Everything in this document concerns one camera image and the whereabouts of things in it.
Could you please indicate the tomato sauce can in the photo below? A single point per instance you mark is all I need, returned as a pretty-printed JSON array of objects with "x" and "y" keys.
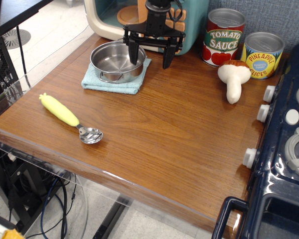
[{"x": 222, "y": 36}]

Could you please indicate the small stainless steel pan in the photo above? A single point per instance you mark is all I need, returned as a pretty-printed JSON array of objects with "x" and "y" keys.
[{"x": 113, "y": 60}]

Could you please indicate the dark blue toy stove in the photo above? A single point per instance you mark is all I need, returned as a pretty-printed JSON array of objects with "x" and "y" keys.
[{"x": 271, "y": 210}]

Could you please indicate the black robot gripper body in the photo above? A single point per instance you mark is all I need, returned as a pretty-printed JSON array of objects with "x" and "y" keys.
[{"x": 154, "y": 31}]

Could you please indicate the yellow handled metal spoon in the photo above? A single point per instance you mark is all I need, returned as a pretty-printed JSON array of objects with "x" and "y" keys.
[{"x": 87, "y": 135}]

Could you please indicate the black side desk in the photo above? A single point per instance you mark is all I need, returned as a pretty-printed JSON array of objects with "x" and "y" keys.
[{"x": 15, "y": 12}]

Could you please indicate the plush white mushroom toy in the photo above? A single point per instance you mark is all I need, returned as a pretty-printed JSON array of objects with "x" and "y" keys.
[{"x": 234, "y": 73}]

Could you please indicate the light blue folded cloth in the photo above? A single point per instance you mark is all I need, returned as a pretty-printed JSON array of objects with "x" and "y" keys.
[{"x": 92, "y": 81}]

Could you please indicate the toy microwave oven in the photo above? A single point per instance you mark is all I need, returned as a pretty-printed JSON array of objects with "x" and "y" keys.
[{"x": 107, "y": 18}]

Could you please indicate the pineapple slices can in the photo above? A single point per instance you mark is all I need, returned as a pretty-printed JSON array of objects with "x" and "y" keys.
[{"x": 262, "y": 53}]

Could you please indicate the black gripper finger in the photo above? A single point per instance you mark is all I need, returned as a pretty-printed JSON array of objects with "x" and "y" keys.
[
  {"x": 168, "y": 54},
  {"x": 133, "y": 51}
]

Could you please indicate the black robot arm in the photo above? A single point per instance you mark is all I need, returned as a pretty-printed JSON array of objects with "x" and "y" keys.
[{"x": 158, "y": 3}]

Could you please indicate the black computer tower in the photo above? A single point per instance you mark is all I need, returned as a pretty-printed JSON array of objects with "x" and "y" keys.
[{"x": 9, "y": 83}]

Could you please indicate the black table leg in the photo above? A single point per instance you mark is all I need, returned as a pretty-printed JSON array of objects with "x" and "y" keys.
[{"x": 111, "y": 219}]

